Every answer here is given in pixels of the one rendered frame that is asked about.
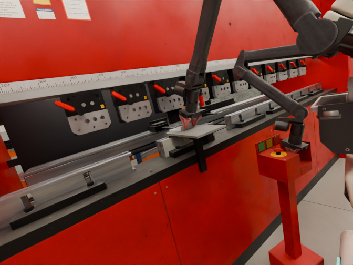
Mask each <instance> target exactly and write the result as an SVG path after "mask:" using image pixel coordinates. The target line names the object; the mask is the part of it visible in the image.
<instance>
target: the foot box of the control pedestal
mask: <svg viewBox="0 0 353 265"><path fill-rule="evenodd" d="M301 250H302V255H301V256H300V257H299V258H297V259H296V260H295V259H293V258H292V257H291V256H289V255H288V254H287V253H286V251H285V242H284V240H282V241H281V242H280V243H279V244H277V245H276V246H275V247H273V248H272V249H271V250H270V251H269V252H268V253H269V261H270V265H324V259H323V257H321V256H320V255H318V254H316V253H315V252H313V251H312V250H310V249H308V248H307V247H305V246H304V245H302V244H301Z"/></svg>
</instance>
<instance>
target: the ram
mask: <svg viewBox="0 0 353 265"><path fill-rule="evenodd" d="M19 1H20V4H21V7H22V9H23V12H24V15H25V18H12V17H0V83H10V82H16V81H26V80H36V79H45V78H55V77H65V76H75V75H85V74H95V73H105V72H115V71H120V70H130V69H140V68H150V67H160V66H169V65H179V64H189V63H190V61H191V58H192V54H193V50H194V44H195V39H196V34H197V31H198V25H199V20H200V15H201V9H202V4H203V0H86V3H87V6H88V10H89V14H90V17H91V21H88V20H75V19H67V16H66V13H65V10H64V7H63V4H62V1H61V0H50V3H51V5H43V4H34V2H33V0H19ZM36 8H46V9H53V12H54V15H55V18H56V19H41V18H39V17H38V14H37V11H36ZM297 35H298V32H294V31H293V29H292V28H291V26H290V24H289V23H288V21H287V19H286V18H285V16H284V15H283V13H282V12H281V11H280V9H279V8H278V7H277V5H276V4H275V2H274V1H273V0H222V2H221V6H220V10H219V14H218V17H217V21H216V25H215V30H214V34H213V38H212V42H211V46H210V50H209V55H208V58H207V62H209V61H214V60H224V59H234V58H238V56H239V54H240V52H241V51H242V50H246V51H248V50H259V49H266V48H273V47H280V46H286V45H293V44H296V38H297ZM185 75H186V70H180V71H174V72H166V73H158V74H150V75H142V76H134V77H126V78H118V79H110V80H102V81H94V82H89V83H81V84H73V85H65V86H57V87H49V88H41V89H33V90H25V91H17V92H12V93H4V94H0V107H3V106H9V105H16V104H22V103H29V102H33V101H40V100H46V99H53V98H59V97H60V96H59V95H61V94H68V93H75V92H79V91H86V90H93V89H101V91H103V90H109V89H111V88H112V87H113V86H120V85H127V84H134V83H141V82H144V84H148V83H150V82H152V81H153V80H159V79H166V78H173V77H178V78H181V77H183V76H185Z"/></svg>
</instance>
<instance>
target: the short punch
mask: <svg viewBox="0 0 353 265"><path fill-rule="evenodd" d="M181 109H182V108H179V109H175V110H171V111H167V112H165V115H166V118H167V122H168V125H169V127H170V128H171V127H174V126H178V125H181V124H182V121H181V119H180V117H179V114H180V113H179V110H181Z"/></svg>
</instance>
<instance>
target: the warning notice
mask: <svg viewBox="0 0 353 265"><path fill-rule="evenodd" d="M0 17H12V18H25V15H24V12H23V9H22V7H21V4H20V1H19V0H0Z"/></svg>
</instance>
